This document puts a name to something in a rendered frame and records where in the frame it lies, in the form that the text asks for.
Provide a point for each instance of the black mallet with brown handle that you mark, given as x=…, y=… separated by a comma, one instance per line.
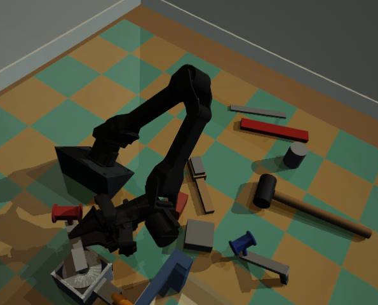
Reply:
x=265, y=192

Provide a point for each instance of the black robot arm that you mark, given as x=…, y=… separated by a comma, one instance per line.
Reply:
x=190, y=86

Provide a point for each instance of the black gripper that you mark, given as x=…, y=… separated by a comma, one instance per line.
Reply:
x=98, y=226

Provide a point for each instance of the grey cylinder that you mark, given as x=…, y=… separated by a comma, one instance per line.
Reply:
x=295, y=155

